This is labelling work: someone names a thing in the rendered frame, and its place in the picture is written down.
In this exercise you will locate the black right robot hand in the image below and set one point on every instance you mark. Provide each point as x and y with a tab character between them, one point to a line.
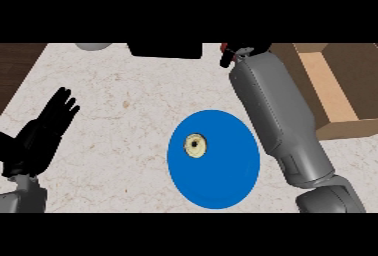
236	50

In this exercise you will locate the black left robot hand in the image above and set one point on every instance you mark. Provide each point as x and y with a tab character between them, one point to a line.
41	133

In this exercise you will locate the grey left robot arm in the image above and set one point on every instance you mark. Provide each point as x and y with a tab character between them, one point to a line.
23	196

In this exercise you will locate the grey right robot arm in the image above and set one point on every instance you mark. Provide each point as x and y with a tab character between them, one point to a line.
280	116

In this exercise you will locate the brown cardboard box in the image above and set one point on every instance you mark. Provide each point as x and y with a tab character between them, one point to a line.
339	86

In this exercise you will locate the yellow bell pepper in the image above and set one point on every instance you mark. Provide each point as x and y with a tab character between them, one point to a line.
195	145

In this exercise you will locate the blue plate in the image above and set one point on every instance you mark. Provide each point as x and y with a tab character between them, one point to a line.
212	159

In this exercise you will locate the black appliance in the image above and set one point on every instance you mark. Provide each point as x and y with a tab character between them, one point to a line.
164	49

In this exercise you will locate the dark wooden cabinet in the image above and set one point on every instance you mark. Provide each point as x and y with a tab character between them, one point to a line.
16	70

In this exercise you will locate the grey round object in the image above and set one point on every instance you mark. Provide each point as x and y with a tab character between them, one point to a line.
93	46

